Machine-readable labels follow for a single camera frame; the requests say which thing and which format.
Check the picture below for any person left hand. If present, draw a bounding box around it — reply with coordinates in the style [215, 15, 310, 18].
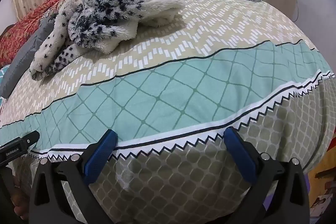
[11, 176, 30, 220]

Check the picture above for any grey folded quilted blanket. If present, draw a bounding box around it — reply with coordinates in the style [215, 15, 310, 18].
[1, 15, 56, 99]

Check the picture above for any patterned teal beige bedsheet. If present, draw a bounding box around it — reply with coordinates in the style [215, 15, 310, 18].
[1, 0, 335, 223]

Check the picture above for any white fleece spotted garment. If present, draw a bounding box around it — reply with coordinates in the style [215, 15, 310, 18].
[29, 0, 185, 81]

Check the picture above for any red patterned quilt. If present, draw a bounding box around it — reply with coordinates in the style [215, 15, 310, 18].
[1, 0, 62, 67]

